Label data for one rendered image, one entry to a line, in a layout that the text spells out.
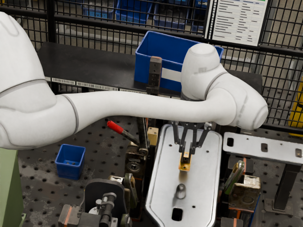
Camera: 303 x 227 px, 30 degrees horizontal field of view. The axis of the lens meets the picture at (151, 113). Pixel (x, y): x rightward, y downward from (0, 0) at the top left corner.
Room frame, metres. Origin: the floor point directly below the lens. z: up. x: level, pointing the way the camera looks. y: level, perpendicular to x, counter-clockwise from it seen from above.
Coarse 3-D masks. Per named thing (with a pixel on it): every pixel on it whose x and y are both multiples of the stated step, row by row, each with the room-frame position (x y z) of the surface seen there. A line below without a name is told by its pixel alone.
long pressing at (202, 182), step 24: (168, 144) 1.40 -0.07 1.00; (216, 144) 1.43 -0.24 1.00; (168, 168) 1.29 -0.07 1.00; (192, 168) 1.30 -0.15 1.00; (216, 168) 1.31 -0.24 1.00; (168, 192) 1.18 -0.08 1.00; (192, 192) 1.19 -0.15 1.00; (216, 192) 1.21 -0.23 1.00; (168, 216) 1.09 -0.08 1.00; (192, 216) 1.10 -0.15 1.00
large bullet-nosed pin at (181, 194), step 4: (180, 184) 1.18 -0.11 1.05; (176, 188) 1.18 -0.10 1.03; (180, 188) 1.17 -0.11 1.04; (184, 188) 1.17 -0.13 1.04; (176, 192) 1.17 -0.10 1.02; (180, 192) 1.16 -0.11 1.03; (184, 192) 1.17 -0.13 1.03; (176, 196) 1.17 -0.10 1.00; (180, 196) 1.16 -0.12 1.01; (184, 196) 1.17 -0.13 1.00
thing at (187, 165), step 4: (184, 152) 1.34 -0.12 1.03; (188, 152) 1.34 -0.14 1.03; (180, 156) 1.32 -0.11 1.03; (184, 156) 1.32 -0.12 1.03; (184, 160) 1.30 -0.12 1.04; (180, 164) 1.28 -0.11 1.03; (184, 164) 1.29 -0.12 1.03; (188, 164) 1.29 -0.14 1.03; (180, 168) 1.27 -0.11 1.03; (184, 168) 1.27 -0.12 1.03; (188, 168) 1.27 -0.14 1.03
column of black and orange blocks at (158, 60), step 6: (150, 60) 1.61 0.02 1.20; (156, 60) 1.61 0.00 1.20; (150, 66) 1.61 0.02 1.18; (156, 66) 1.60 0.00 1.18; (150, 72) 1.61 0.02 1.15; (156, 72) 1.60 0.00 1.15; (150, 78) 1.61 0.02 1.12; (156, 78) 1.61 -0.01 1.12; (150, 84) 1.61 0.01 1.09; (156, 84) 1.61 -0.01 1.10; (150, 90) 1.60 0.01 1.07; (156, 90) 1.60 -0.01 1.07; (150, 120) 1.61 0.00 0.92; (150, 126) 1.61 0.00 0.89
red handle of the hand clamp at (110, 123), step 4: (108, 124) 1.32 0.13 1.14; (112, 124) 1.32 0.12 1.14; (116, 124) 1.33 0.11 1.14; (112, 128) 1.32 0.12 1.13; (116, 128) 1.32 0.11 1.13; (120, 128) 1.32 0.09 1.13; (120, 132) 1.31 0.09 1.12; (124, 132) 1.32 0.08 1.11; (128, 132) 1.33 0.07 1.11; (124, 136) 1.32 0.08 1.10; (128, 136) 1.31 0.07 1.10; (132, 136) 1.32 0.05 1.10; (132, 140) 1.31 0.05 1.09; (136, 140) 1.32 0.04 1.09; (136, 144) 1.31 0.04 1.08
